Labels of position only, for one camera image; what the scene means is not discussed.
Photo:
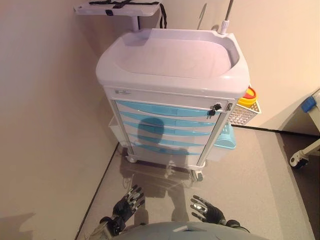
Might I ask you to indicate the white translucent side bin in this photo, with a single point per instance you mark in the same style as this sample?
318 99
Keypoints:
115 130

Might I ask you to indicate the white side shelf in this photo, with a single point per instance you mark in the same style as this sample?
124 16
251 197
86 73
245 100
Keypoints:
135 10

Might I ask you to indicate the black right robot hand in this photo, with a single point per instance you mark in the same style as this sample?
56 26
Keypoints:
212 212

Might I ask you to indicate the grey cart caster wheel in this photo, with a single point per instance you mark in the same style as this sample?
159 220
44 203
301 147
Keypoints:
198 175
131 158

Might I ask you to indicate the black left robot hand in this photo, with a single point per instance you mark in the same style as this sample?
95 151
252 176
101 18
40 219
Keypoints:
122 207

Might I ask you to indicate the white medical cart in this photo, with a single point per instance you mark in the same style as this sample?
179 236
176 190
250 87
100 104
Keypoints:
172 57

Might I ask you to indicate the white perforated basket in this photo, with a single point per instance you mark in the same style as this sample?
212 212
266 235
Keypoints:
243 113

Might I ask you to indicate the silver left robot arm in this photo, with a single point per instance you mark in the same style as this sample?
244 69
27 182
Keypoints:
107 227

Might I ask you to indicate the white bed caster wheel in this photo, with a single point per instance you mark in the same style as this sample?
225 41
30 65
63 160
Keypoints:
298 160

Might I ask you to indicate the metal cart side latch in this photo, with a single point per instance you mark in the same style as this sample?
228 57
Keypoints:
229 107

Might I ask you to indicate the metal IV pole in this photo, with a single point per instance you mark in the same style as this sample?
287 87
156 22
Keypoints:
223 25

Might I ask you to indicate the black cart keys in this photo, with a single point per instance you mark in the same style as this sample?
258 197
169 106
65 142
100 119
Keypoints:
217 107

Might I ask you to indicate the grey robot torso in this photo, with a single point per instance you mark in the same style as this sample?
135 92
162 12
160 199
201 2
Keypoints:
175 232

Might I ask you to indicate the yellow red-lid sharps container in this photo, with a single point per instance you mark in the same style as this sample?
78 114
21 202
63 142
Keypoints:
250 87
248 96

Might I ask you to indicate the blue-lid waste bin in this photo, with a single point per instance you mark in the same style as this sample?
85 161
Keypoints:
226 141

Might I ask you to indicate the blue white cart drawer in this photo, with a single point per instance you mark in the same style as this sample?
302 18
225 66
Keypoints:
185 121
190 142
192 152
160 108
185 132

